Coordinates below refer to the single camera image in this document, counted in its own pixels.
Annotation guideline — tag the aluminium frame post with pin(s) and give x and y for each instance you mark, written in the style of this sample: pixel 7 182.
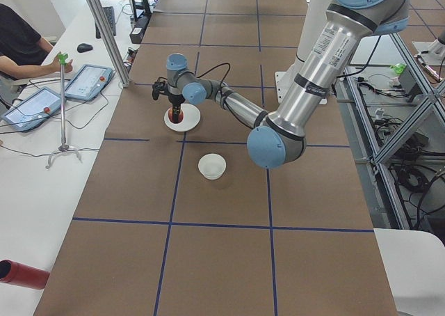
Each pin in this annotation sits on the aluminium frame post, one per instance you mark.
pixel 109 41

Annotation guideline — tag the blue teach pendant far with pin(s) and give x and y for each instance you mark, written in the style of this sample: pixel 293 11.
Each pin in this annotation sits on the blue teach pendant far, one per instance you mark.
pixel 88 82

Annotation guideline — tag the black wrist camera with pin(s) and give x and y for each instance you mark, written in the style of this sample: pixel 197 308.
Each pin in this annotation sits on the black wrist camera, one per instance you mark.
pixel 159 87

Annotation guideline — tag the red cylinder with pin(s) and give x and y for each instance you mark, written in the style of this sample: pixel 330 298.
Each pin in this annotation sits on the red cylinder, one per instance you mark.
pixel 22 275

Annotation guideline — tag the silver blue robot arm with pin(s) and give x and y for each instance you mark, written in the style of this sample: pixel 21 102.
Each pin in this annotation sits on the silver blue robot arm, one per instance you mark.
pixel 278 137

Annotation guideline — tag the metal reacher grabber tool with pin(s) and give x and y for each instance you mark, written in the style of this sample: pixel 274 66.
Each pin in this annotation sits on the metal reacher grabber tool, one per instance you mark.
pixel 64 147

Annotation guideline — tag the grey box with green object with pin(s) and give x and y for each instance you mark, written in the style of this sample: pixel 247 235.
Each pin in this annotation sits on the grey box with green object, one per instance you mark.
pixel 404 79

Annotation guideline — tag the blue teach pendant near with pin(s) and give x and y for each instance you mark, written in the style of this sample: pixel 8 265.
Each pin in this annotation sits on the blue teach pendant near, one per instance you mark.
pixel 34 110

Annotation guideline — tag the red yellow apple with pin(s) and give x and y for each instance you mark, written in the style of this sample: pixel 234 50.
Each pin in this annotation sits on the red yellow apple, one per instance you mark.
pixel 175 116

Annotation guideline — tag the person's hand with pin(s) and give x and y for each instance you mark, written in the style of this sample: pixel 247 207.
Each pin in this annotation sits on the person's hand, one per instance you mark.
pixel 66 66

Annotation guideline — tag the black keyboard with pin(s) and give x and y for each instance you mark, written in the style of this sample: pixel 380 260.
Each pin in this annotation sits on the black keyboard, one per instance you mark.
pixel 110 17

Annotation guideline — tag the white bowl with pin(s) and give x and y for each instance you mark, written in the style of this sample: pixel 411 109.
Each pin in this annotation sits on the white bowl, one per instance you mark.
pixel 212 166

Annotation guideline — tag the person in black shirt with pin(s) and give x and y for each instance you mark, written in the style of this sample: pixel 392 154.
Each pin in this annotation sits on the person in black shirt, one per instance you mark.
pixel 23 49

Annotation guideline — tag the blue teach pendant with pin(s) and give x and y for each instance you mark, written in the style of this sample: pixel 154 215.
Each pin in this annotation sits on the blue teach pendant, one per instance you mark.
pixel 88 82
pixel 34 110

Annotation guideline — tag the white round plate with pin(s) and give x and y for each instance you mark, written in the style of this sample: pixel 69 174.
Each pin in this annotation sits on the white round plate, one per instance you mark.
pixel 191 119

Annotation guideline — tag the brown paper table cover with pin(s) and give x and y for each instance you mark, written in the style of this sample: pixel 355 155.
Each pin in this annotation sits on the brown paper table cover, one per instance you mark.
pixel 152 236

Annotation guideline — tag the black computer mouse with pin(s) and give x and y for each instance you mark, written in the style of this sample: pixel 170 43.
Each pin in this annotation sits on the black computer mouse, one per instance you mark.
pixel 84 47

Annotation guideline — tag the aluminium frame rail right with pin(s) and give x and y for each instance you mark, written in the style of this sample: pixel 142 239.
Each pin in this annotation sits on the aluminium frame rail right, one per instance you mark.
pixel 401 142

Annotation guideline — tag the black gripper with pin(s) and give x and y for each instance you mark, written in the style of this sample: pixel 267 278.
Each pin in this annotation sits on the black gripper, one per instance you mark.
pixel 175 100

